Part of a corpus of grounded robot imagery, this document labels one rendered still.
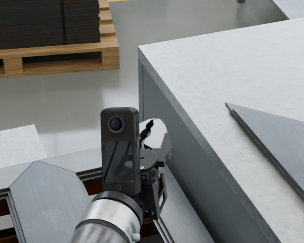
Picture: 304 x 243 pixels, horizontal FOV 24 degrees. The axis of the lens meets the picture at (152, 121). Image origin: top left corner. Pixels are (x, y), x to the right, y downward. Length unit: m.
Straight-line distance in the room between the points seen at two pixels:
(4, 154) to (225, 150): 0.79
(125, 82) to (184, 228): 2.26
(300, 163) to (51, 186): 0.67
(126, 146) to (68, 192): 0.98
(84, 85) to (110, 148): 3.03
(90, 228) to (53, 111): 2.90
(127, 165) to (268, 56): 1.22
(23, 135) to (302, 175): 1.00
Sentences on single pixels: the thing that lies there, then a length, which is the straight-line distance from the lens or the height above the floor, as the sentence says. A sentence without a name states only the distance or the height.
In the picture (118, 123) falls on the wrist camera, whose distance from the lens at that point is 0.88.
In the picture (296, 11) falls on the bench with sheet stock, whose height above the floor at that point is 0.23.
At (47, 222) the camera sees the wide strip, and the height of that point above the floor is 0.85.
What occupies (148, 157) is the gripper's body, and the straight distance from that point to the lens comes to 0.94.
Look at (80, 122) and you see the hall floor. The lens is 3.62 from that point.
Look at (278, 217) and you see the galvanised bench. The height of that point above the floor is 1.05.
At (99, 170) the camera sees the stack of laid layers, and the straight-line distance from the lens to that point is 1.94.
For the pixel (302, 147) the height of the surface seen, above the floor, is 1.07.
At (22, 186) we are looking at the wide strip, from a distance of 1.90.
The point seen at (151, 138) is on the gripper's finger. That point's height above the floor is 1.46.
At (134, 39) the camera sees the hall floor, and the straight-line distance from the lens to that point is 4.38.
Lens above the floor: 2.04
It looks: 34 degrees down
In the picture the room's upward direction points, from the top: straight up
